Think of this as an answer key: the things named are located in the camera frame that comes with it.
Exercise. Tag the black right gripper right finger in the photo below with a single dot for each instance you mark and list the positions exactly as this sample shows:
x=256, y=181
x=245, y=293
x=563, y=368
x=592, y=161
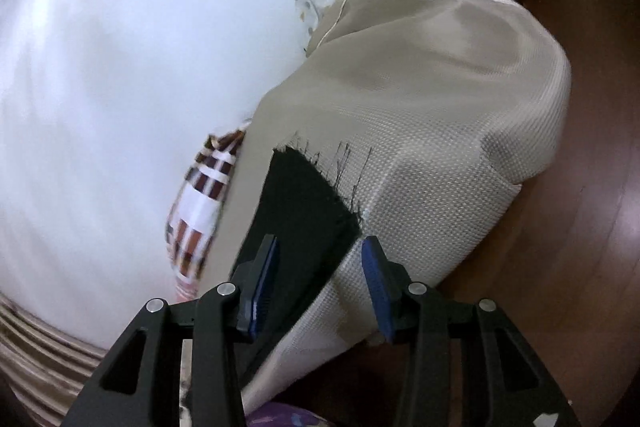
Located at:
x=504, y=382

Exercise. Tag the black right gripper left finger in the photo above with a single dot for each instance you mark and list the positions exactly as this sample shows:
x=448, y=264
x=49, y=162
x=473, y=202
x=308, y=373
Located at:
x=136, y=384

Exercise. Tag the black pants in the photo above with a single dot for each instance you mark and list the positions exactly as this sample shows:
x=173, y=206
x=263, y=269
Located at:
x=315, y=306

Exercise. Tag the purple patterned clothing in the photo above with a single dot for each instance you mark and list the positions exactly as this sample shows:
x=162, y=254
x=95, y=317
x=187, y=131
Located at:
x=273, y=414

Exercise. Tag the striped beige curtain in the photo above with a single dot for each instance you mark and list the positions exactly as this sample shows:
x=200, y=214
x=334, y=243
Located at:
x=45, y=367

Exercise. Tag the beige woven mattress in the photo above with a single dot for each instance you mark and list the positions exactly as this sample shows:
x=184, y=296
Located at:
x=426, y=116

